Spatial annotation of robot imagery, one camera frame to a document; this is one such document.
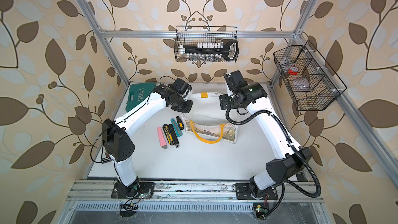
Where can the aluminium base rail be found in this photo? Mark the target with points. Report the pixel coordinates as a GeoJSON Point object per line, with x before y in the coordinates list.
{"type": "Point", "coordinates": [185, 190]}

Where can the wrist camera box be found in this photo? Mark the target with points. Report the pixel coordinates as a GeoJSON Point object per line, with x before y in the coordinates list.
{"type": "Point", "coordinates": [181, 87]}
{"type": "Point", "coordinates": [234, 81]}

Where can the long black utility knife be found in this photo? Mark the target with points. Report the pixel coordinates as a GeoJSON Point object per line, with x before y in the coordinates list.
{"type": "Point", "coordinates": [173, 136]}

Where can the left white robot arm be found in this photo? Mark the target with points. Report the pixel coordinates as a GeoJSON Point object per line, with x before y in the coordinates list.
{"type": "Point", "coordinates": [117, 134]}

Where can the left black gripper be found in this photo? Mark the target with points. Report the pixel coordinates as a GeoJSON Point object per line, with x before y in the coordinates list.
{"type": "Point", "coordinates": [187, 108]}

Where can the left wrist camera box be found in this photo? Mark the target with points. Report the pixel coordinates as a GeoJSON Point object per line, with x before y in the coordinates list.
{"type": "Point", "coordinates": [181, 87]}

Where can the short black yellow utility knife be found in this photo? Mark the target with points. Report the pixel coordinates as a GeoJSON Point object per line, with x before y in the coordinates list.
{"type": "Point", "coordinates": [180, 123]}

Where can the right black wire basket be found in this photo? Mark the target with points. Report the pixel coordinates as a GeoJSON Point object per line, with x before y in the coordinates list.
{"type": "Point", "coordinates": [317, 85]}

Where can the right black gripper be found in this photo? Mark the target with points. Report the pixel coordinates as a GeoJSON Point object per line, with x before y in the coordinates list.
{"type": "Point", "coordinates": [224, 101]}

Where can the green plastic tool case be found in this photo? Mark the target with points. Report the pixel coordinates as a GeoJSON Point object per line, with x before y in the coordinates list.
{"type": "Point", "coordinates": [138, 93]}

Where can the pink utility knife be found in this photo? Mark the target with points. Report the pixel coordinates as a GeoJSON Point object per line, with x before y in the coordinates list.
{"type": "Point", "coordinates": [162, 140]}

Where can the socket set in basket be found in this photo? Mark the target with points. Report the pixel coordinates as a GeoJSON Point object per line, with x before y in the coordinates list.
{"type": "Point", "coordinates": [223, 51]}

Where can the back black wire basket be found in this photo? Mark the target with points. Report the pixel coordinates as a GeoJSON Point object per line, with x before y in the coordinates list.
{"type": "Point", "coordinates": [187, 35]}

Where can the teal utility knife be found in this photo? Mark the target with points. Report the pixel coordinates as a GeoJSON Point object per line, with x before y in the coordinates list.
{"type": "Point", "coordinates": [176, 127]}

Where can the red item in basket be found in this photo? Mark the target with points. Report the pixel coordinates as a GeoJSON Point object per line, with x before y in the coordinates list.
{"type": "Point", "coordinates": [293, 70]}

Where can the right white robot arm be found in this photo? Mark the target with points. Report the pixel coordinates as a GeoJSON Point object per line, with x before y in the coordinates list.
{"type": "Point", "coordinates": [250, 102]}

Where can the white canvas pouch yellow handles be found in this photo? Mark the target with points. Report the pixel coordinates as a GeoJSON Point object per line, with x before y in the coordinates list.
{"type": "Point", "coordinates": [207, 121]}

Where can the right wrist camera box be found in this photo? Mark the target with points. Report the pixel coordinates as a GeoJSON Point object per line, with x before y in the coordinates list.
{"type": "Point", "coordinates": [234, 81]}

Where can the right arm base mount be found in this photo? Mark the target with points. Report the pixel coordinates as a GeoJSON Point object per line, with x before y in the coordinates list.
{"type": "Point", "coordinates": [249, 191]}

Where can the black wire basket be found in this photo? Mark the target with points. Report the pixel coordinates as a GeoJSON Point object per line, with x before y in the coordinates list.
{"type": "Point", "coordinates": [317, 85]}
{"type": "Point", "coordinates": [187, 35]}

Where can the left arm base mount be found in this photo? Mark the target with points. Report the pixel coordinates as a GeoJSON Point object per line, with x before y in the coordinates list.
{"type": "Point", "coordinates": [136, 190]}

